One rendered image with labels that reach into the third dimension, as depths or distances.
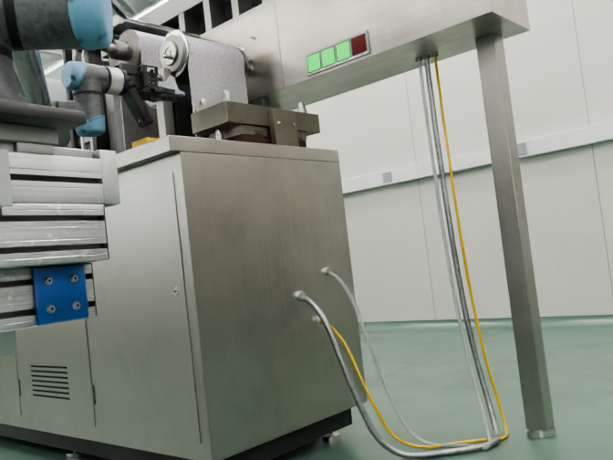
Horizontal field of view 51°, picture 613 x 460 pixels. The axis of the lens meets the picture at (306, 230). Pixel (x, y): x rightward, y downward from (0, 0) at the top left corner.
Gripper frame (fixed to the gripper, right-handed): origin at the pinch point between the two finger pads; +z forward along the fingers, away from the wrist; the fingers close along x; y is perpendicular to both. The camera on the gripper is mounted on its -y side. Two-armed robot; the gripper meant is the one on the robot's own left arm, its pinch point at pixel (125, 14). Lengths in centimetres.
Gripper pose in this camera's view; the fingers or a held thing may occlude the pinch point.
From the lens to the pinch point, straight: 204.5
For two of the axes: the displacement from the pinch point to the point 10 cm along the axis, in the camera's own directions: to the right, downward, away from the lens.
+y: 3.4, -7.8, 5.2
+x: -7.4, 1.2, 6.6
